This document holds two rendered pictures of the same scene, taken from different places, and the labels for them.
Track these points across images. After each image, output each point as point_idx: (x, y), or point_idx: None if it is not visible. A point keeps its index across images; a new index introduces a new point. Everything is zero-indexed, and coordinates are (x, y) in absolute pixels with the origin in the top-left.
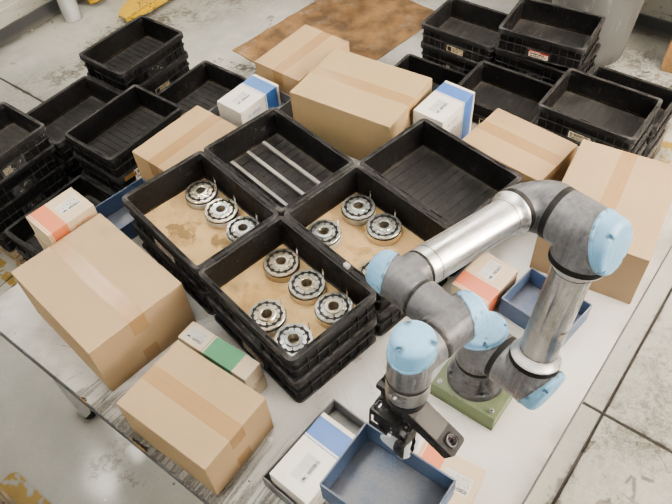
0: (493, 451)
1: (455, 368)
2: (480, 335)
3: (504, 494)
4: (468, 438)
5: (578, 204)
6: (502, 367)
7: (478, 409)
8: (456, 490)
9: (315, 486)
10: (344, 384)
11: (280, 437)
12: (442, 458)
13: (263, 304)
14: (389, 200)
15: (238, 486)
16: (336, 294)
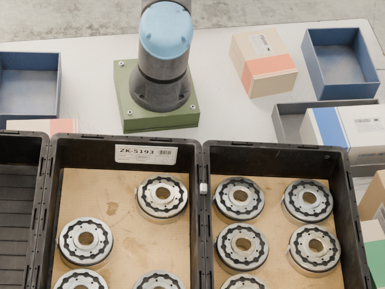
0: (198, 61)
1: (184, 80)
2: (179, 17)
3: (222, 39)
4: (205, 80)
5: None
6: (185, 0)
7: (188, 68)
8: (266, 40)
9: (370, 109)
10: None
11: (356, 196)
12: (254, 61)
13: (310, 261)
14: (46, 253)
15: None
16: (224, 206)
